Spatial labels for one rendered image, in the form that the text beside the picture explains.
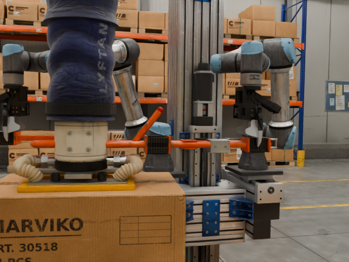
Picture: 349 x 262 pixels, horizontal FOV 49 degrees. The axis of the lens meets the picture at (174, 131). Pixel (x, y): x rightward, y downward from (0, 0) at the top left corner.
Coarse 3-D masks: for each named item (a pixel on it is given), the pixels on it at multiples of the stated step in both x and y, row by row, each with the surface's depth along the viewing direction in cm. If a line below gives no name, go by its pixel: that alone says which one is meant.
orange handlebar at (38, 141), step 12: (36, 144) 120; (48, 144) 120; (108, 144) 124; (120, 144) 124; (132, 144) 125; (144, 144) 125; (180, 144) 127; (192, 144) 128; (204, 144) 129; (240, 144) 131
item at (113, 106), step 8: (48, 104) 117; (56, 104) 114; (64, 104) 113; (72, 104) 113; (80, 104) 113; (88, 104) 114; (96, 104) 115; (104, 104) 117; (112, 104) 121; (48, 112) 117; (56, 112) 115; (64, 112) 114; (72, 112) 113; (80, 112) 114; (88, 112) 114; (96, 112) 116; (104, 112) 118; (112, 112) 121
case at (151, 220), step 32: (0, 192) 109; (64, 192) 110; (96, 192) 111; (128, 192) 111; (160, 192) 112; (0, 224) 104; (32, 224) 105; (64, 224) 106; (96, 224) 107; (128, 224) 109; (160, 224) 110; (0, 256) 104; (32, 256) 105; (64, 256) 107; (96, 256) 108; (128, 256) 109; (160, 256) 110
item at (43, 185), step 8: (56, 176) 114; (104, 176) 116; (24, 184) 112; (32, 184) 111; (40, 184) 111; (48, 184) 112; (56, 184) 112; (64, 184) 112; (72, 184) 113; (80, 184) 113; (88, 184) 113; (96, 184) 114; (104, 184) 114; (112, 184) 114; (120, 184) 114; (128, 184) 115; (24, 192) 109; (32, 192) 110
